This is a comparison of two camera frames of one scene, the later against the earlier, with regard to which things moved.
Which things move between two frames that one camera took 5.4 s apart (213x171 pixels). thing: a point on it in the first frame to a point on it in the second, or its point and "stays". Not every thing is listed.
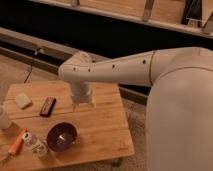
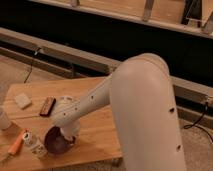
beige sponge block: (22, 100) stays
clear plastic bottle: (36, 144) stays
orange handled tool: (14, 148) stays
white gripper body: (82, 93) to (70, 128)
